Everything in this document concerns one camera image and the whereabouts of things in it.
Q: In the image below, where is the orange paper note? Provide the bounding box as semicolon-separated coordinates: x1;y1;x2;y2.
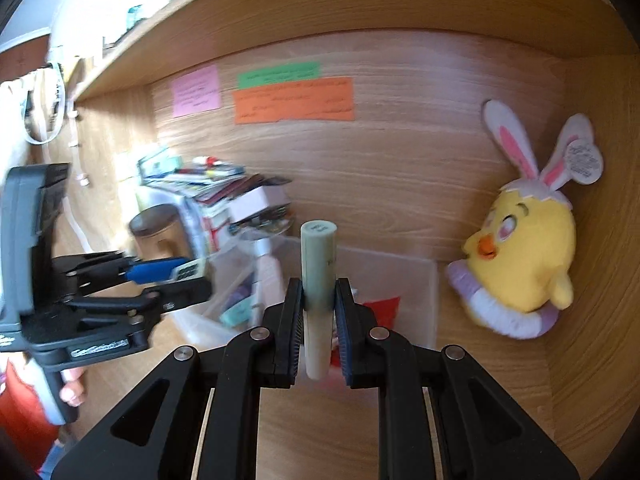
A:
233;77;356;125

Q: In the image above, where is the person's red clothing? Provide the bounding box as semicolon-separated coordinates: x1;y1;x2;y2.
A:
0;360;61;461

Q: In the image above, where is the red packet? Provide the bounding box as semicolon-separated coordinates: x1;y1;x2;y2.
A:
330;296;402;366

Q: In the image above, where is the yellow chick plush toy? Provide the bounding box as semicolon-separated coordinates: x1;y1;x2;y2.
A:
446;99;605;341

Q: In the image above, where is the white bowl of beads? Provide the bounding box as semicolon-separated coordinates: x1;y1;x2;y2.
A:
235;212;296;236

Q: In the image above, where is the pink paper note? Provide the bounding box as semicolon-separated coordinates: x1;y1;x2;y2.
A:
171;65;221;119

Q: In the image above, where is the white strap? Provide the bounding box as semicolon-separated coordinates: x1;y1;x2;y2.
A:
22;62;68;145

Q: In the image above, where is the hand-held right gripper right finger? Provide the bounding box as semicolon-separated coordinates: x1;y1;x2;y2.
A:
334;277;583;480

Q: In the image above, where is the pale green tube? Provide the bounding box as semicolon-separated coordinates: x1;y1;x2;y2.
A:
300;219;338;380

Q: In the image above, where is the wooden shelf board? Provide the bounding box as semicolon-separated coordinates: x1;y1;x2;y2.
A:
72;0;631;103

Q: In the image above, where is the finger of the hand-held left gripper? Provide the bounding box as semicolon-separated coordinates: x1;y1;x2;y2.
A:
60;276;213;328
50;251;190;291

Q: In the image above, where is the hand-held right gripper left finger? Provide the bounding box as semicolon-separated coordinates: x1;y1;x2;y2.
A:
50;277;307;480

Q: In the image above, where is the white cable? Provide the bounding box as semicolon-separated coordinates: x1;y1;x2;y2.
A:
65;105;93;253

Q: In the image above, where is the mint green tube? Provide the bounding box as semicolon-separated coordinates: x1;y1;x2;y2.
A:
220;300;253;326

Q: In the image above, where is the person's left hand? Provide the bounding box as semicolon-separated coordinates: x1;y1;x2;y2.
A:
59;367;88;408

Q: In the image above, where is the white cardboard box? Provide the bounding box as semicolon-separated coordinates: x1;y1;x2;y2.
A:
227;185;291;223

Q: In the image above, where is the green paper note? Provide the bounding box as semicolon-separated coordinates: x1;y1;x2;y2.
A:
236;61;321;91

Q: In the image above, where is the white tile with black dots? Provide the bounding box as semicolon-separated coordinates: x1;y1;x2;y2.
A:
170;259;205;285

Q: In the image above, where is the clear plastic storage box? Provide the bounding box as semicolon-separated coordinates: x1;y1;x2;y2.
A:
172;230;441;361

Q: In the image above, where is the stack of books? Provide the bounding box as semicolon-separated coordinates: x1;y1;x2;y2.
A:
137;147;296;261

